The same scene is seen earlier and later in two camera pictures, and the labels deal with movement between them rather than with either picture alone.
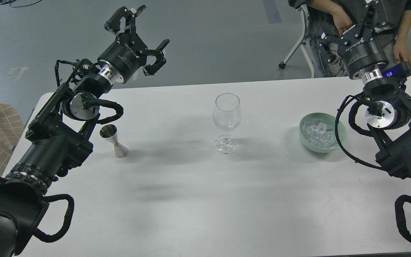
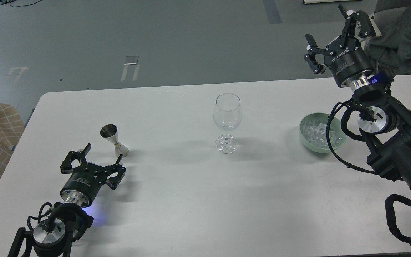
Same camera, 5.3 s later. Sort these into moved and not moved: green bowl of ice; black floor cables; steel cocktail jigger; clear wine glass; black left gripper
Moved: black left gripper
Not moved: black floor cables; green bowl of ice; clear wine glass; steel cocktail jigger
